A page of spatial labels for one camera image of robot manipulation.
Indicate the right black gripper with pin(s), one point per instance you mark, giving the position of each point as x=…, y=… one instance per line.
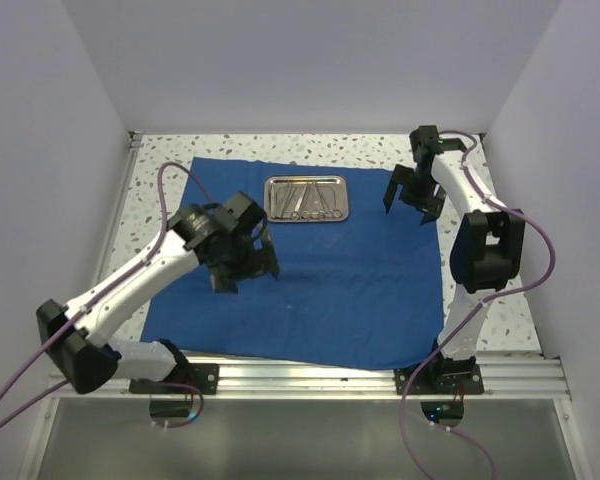
x=431, y=205

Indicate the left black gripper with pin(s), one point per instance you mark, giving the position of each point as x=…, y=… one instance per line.
x=259, y=260

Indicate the blue surgical cloth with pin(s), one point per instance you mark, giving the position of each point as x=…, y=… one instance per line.
x=363, y=293

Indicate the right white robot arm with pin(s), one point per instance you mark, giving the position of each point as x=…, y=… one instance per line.
x=485, y=255

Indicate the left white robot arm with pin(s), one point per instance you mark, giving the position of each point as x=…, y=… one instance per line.
x=78, y=335

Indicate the surgical instruments in tray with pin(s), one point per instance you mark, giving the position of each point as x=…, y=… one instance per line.
x=307, y=202

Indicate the steel instrument tray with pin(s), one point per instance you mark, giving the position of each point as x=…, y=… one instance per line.
x=307, y=198

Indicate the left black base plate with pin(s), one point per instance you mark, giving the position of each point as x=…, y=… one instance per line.
x=203, y=376

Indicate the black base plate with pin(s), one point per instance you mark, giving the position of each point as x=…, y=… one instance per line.
x=445, y=376
x=203, y=376

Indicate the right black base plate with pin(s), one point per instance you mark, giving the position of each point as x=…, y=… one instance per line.
x=445, y=376

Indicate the aluminium mounting rail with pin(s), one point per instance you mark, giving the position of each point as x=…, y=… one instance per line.
x=496, y=376

